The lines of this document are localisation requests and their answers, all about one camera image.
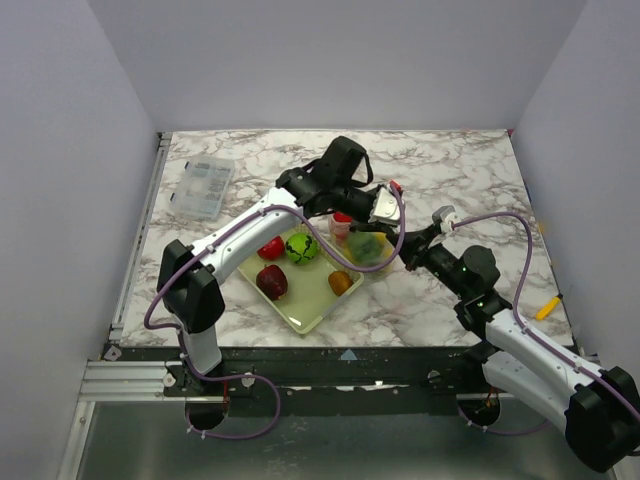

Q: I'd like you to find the pale green plastic basket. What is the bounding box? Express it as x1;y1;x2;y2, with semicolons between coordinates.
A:
238;245;363;335

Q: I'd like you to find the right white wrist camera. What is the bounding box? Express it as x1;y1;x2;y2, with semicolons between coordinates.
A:
432;205;460;234

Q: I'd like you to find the aluminium extrusion rail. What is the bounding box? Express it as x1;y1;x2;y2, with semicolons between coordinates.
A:
78;361;187;403

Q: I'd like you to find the clear plastic parts box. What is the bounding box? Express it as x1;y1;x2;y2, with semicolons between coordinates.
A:
171;155;235;220

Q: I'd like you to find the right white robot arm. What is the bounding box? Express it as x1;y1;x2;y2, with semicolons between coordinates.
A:
386;225;639;473

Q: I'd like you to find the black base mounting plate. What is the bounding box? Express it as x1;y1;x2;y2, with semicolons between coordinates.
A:
102;345;510;422

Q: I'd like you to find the red bell pepper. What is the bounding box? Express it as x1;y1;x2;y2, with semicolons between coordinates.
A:
329;212;352;245

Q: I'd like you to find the dark red plum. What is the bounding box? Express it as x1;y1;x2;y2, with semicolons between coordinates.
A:
255;265;288;301

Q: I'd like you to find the yellow marker pen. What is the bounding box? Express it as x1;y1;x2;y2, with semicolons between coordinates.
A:
535;294;563;321

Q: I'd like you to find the clear zip top bag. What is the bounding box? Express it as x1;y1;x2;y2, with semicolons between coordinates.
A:
328;212;394;267

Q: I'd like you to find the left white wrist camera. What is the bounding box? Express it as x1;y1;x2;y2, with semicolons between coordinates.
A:
368;184;402;227

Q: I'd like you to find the red apple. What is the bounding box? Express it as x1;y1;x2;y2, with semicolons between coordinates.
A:
257;236;285;261

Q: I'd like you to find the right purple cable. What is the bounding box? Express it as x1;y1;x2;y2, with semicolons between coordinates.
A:
449;211;640;435

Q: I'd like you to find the green bell pepper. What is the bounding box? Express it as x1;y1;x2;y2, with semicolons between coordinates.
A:
346;232;384;267

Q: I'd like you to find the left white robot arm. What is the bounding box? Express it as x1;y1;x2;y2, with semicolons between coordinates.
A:
151;136;404;395

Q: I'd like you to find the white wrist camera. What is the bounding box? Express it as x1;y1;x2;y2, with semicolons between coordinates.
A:
368;184;402;227
432;205;460;234

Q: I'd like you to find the green round melon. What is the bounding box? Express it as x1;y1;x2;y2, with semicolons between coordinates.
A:
285;233;319;265

